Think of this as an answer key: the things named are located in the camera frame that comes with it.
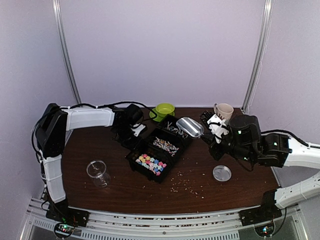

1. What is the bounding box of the left aluminium frame post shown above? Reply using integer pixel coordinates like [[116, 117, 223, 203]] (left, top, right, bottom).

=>
[[52, 0, 82, 104]]

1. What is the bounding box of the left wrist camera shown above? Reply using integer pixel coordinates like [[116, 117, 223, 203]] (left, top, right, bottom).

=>
[[131, 123, 146, 137]]

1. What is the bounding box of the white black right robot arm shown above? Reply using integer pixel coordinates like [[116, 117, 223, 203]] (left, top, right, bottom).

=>
[[199, 111, 320, 221]]

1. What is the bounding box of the black three-compartment candy tray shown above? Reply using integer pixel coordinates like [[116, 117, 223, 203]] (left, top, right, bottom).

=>
[[125, 115, 192, 183]]

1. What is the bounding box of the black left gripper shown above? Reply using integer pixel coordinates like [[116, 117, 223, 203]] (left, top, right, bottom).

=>
[[114, 124, 143, 153]]

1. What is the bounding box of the silver jar lid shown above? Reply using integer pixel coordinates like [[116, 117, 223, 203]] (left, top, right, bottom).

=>
[[212, 165, 232, 182]]

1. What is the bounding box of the clear plastic jar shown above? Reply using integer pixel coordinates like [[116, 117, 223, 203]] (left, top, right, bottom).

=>
[[86, 159, 111, 189]]

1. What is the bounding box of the front aluminium rail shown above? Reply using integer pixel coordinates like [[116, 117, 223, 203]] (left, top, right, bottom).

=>
[[17, 207, 310, 240]]

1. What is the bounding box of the silver metal scoop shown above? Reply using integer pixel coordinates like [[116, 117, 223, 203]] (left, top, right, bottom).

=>
[[176, 117, 204, 138]]

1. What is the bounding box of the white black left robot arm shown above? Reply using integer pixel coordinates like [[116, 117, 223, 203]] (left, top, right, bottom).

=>
[[33, 103, 145, 222]]

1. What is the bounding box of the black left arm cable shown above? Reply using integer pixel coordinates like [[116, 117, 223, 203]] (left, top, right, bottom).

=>
[[31, 101, 157, 161]]

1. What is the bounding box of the green bowl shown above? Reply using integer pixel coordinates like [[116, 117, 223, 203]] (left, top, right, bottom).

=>
[[155, 103, 175, 118]]

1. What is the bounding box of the green saucer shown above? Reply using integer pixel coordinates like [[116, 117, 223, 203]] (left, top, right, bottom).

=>
[[149, 108, 175, 122]]

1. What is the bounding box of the aluminium frame post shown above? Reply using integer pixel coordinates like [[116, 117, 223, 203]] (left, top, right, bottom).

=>
[[241, 0, 274, 114], [52, 0, 82, 104]]

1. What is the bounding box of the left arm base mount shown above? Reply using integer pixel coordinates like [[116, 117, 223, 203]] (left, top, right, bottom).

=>
[[45, 199, 90, 240]]

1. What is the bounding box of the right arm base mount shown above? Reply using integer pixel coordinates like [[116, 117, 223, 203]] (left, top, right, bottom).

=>
[[238, 189, 287, 239]]

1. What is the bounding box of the right aluminium frame post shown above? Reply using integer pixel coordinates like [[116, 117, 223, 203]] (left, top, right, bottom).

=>
[[241, 0, 274, 114]]

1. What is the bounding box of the coral pattern ceramic mug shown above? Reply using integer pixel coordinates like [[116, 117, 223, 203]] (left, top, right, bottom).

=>
[[213, 103, 234, 121]]

